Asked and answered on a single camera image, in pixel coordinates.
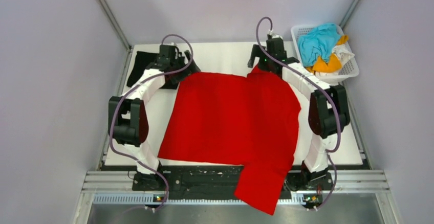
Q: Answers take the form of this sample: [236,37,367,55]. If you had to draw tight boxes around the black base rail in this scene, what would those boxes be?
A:
[132,165,335,203]

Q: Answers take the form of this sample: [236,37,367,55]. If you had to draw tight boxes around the white t shirt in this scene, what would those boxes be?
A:
[315,43,355,77]

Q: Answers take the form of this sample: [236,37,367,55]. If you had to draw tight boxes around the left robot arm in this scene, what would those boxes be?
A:
[107,44,200,191]

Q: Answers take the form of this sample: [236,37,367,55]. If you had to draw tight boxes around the red t shirt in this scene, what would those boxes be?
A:
[158,68,301,215]

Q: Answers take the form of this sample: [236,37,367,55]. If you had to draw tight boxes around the purple cable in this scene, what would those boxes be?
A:
[255,16,343,211]
[108,33,194,213]

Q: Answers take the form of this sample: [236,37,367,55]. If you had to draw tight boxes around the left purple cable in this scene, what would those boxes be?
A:
[108,33,194,213]

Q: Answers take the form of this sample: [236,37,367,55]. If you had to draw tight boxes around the orange t shirt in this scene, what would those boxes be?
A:
[304,34,350,77]

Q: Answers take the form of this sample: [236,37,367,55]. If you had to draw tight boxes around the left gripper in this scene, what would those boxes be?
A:
[170,50,200,84]

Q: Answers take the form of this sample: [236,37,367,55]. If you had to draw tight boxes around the white plastic laundry basket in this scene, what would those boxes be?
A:
[291,25,359,84]

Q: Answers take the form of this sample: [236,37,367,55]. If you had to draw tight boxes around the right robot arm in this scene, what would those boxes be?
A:
[247,34,350,189]

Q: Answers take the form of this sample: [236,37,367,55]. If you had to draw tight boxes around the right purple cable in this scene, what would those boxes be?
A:
[255,16,343,211]

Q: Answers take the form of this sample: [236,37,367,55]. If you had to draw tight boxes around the aluminium frame rail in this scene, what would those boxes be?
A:
[81,170,389,205]

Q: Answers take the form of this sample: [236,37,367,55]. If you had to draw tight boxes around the light blue t shirt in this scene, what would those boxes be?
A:
[297,23,341,67]

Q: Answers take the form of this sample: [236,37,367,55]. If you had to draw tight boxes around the folded black t shirt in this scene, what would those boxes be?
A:
[126,51,180,90]

